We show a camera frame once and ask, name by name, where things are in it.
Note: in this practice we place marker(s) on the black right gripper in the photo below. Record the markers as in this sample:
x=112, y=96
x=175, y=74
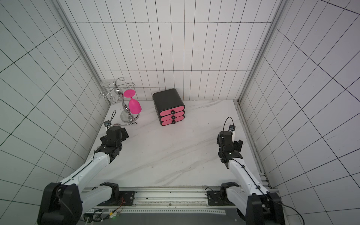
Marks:
x=226, y=137

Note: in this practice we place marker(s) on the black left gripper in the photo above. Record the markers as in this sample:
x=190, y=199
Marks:
x=124, y=134

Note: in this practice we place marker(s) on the pink bottom drawer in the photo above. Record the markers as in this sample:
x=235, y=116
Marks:
x=169, y=122

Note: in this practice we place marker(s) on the pink drawer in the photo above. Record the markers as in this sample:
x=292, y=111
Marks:
x=171, y=111
x=169, y=122
x=172, y=116

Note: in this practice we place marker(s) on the pink top drawer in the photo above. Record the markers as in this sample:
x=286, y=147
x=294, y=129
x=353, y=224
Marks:
x=171, y=111

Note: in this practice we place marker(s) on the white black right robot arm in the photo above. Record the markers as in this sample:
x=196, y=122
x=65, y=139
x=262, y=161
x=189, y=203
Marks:
x=253, y=201

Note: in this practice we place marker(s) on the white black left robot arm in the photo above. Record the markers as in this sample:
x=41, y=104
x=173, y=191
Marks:
x=63, y=203

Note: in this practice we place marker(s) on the black drawer cabinet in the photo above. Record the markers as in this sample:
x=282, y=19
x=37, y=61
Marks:
x=165, y=100

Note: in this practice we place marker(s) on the magenta plastic wine glass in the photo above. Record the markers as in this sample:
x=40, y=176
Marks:
x=134, y=105

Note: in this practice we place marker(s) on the clear wine glass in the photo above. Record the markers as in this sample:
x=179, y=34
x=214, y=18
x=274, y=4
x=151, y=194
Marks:
x=109, y=91

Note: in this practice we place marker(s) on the chrome glass rack stand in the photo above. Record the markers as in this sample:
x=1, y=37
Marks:
x=126, y=116

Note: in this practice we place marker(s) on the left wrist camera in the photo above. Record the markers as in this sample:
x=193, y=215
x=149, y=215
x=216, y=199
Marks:
x=107, y=124

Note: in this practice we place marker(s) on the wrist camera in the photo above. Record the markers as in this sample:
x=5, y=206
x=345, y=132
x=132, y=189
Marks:
x=232, y=131
x=107, y=124

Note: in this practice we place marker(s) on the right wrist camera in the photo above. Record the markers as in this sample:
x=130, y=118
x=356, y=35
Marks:
x=232, y=131

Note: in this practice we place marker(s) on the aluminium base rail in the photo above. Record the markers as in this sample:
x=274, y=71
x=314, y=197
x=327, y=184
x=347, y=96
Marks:
x=165, y=200

